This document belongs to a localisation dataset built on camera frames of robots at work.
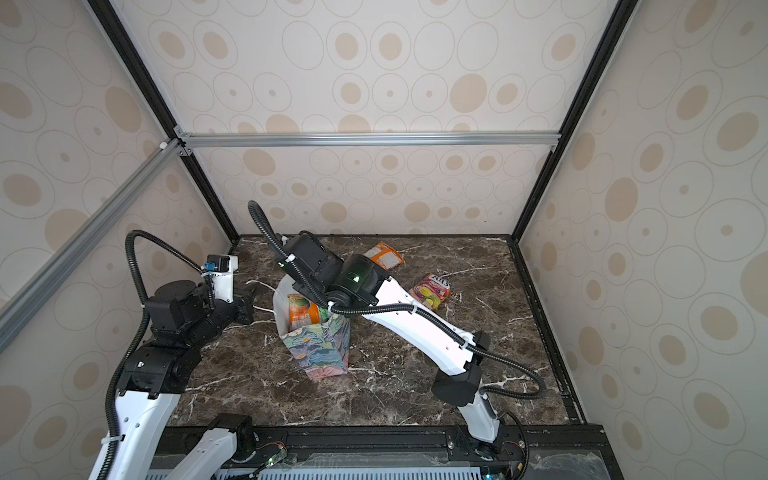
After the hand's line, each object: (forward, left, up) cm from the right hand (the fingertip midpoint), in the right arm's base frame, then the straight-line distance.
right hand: (316, 265), depth 66 cm
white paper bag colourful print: (-11, +1, -20) cm, 23 cm away
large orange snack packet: (-1, +8, -19) cm, 20 cm away
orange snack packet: (+31, -14, -33) cm, 48 cm away
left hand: (-3, +12, -2) cm, 12 cm away
